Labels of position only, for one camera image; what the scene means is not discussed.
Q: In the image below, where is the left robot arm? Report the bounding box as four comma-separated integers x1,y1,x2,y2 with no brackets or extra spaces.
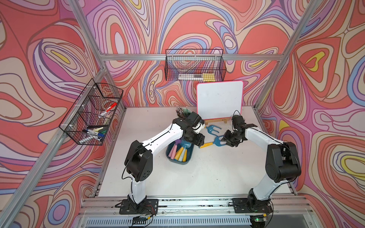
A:
122,112,205,212

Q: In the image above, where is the left wire basket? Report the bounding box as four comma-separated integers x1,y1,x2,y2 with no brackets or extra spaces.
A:
59,79,124,146

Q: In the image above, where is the teal storage box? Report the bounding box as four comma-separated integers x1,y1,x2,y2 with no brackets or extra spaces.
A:
165,141,194,165

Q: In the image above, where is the light blue rake white handle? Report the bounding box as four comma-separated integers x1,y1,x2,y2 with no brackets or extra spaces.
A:
178,142,191,162

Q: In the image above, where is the yellow eraser in basket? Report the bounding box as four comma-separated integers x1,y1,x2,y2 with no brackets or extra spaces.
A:
202,73,216,82

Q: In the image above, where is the green pen cup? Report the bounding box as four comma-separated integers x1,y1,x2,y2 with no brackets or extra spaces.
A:
175,107,192,118

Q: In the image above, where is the back wire basket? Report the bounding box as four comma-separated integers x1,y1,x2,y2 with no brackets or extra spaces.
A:
164,47,227,83

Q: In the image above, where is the wire basket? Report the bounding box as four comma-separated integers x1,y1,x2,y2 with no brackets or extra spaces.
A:
164,47,227,83
59,79,124,146

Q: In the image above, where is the blue marker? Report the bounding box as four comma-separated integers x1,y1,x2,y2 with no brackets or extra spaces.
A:
82,129,105,137

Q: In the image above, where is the pink framed whiteboard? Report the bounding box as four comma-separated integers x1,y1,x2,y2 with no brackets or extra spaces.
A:
197,81,243,120

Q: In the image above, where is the red marker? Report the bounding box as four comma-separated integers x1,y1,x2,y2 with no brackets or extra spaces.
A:
99,102,117,118

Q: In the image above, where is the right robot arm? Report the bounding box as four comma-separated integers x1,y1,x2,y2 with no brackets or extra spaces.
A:
222,115,301,212

